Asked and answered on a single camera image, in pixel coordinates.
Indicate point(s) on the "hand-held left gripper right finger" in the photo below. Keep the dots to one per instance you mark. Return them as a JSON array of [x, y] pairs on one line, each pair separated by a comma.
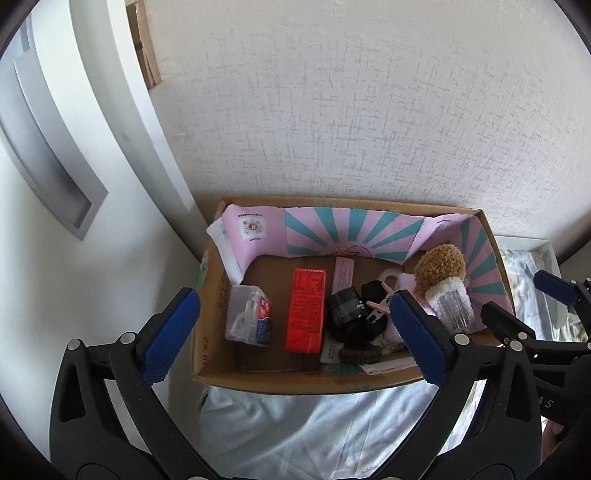
[[420, 341]]

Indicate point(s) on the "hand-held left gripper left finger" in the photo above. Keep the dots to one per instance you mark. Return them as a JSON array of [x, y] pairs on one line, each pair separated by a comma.
[[168, 341]]

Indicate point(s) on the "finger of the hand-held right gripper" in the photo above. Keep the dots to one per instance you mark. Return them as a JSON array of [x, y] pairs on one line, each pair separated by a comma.
[[554, 286], [501, 321]]

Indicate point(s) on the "black scrunchie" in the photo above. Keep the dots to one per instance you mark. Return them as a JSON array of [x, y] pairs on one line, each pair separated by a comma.
[[364, 334]]

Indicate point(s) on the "white tray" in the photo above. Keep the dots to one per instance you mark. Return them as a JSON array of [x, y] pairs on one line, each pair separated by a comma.
[[521, 239]]

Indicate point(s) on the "pink fluffy hair clip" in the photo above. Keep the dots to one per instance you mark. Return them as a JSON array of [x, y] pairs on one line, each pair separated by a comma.
[[408, 281]]

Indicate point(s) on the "brown fluffy hair claw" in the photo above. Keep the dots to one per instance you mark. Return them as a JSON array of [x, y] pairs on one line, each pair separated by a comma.
[[438, 265]]

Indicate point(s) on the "clear plastic floss box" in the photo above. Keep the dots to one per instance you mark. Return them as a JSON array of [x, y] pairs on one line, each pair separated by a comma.
[[244, 314]]

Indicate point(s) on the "small white printed packet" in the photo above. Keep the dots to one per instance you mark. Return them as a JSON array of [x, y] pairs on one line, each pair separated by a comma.
[[328, 353]]

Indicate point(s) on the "red carton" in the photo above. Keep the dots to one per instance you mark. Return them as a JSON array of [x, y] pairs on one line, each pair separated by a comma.
[[304, 314]]

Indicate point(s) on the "cardboard box with pink lining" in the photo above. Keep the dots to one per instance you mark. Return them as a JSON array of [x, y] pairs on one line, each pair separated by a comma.
[[272, 277]]

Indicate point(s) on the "white door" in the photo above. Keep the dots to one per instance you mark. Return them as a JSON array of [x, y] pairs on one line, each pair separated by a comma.
[[115, 277]]

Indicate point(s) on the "pink paper slip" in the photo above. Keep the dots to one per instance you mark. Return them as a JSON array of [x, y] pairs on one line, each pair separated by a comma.
[[344, 274]]

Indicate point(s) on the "light blue floral cloth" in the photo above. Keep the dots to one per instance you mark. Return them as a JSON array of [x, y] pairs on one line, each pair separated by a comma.
[[300, 424]]

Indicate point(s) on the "brown cardboard sheet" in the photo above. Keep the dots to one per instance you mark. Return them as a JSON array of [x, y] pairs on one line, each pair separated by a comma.
[[147, 46]]

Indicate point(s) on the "white door frame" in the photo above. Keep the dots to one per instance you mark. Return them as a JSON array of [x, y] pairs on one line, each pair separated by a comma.
[[138, 115]]

